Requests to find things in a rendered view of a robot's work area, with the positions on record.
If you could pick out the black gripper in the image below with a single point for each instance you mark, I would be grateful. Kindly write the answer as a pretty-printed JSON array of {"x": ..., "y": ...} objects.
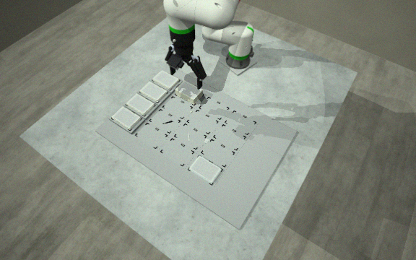
[{"x": 195, "y": 63}]

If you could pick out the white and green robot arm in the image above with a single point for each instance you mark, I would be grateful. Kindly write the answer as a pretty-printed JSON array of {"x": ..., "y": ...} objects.
[{"x": 216, "y": 18}]

